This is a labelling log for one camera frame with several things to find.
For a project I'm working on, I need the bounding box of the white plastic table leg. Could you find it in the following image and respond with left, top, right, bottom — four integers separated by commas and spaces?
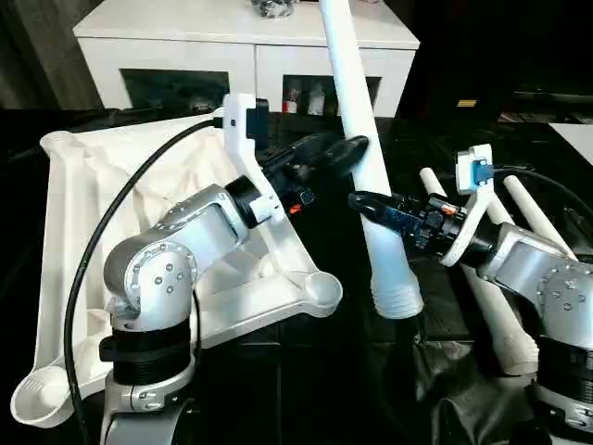
319, 0, 425, 321
503, 174, 579, 261
418, 167, 539, 377
486, 197, 515, 226

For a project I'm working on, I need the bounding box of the white plastic table top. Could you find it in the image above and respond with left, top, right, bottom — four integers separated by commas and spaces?
9, 115, 344, 430

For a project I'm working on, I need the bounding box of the white sideboard cabinet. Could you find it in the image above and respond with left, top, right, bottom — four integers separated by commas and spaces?
73, 0, 421, 117

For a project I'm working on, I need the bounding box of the black table mat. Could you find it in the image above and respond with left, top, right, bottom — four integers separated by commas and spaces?
0, 107, 593, 445

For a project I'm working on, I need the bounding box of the white flat board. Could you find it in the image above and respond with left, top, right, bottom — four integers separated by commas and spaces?
549, 122, 593, 166

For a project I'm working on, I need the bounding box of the grey pleated curtain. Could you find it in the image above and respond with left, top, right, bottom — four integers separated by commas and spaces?
0, 0, 106, 110

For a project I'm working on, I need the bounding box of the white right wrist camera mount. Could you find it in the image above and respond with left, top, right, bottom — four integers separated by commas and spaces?
437, 143, 497, 269

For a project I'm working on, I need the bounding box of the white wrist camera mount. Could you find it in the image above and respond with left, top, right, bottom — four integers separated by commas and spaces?
217, 92, 284, 229
437, 143, 497, 269

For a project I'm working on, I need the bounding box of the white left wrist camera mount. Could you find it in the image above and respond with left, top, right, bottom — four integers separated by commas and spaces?
217, 92, 284, 229

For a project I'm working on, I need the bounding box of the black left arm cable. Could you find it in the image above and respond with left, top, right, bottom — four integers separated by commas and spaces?
64, 114, 223, 418

